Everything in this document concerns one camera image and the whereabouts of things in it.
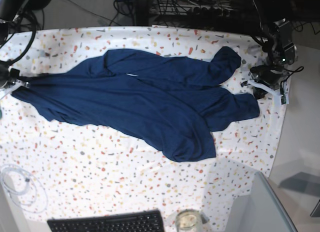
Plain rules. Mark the terrazzo patterned tablecloth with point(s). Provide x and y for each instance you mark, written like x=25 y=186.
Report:
x=55 y=170

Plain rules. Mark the black keyboard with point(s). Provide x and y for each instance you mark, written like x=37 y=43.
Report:
x=140 y=221

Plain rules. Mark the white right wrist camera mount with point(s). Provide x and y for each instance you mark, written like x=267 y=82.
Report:
x=12 y=87

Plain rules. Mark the blue t-shirt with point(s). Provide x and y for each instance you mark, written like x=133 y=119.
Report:
x=174 y=104

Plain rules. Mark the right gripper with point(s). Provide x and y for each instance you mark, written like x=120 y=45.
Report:
x=8 y=76

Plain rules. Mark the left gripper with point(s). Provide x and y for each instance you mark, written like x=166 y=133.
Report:
x=268 y=75

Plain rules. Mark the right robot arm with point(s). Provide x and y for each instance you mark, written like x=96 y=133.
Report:
x=12 y=14

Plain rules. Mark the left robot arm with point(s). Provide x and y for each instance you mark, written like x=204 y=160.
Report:
x=281 y=52

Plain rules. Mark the black power strip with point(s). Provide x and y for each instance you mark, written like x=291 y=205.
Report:
x=172 y=8

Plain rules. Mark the glass jar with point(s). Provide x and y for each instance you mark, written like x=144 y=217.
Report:
x=189 y=221

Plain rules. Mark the grey monitor edge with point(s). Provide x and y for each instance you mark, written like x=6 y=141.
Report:
x=261 y=210

